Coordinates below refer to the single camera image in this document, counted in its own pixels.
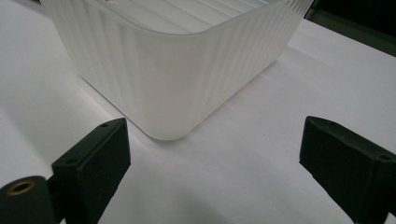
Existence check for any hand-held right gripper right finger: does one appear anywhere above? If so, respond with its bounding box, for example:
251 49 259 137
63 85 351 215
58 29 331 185
299 115 396 224

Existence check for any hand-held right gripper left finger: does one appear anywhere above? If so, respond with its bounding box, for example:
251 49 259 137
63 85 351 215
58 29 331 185
50 117 132 224

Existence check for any white ribbed plastic bin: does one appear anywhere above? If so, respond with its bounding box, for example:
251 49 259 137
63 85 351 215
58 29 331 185
39 0 315 142

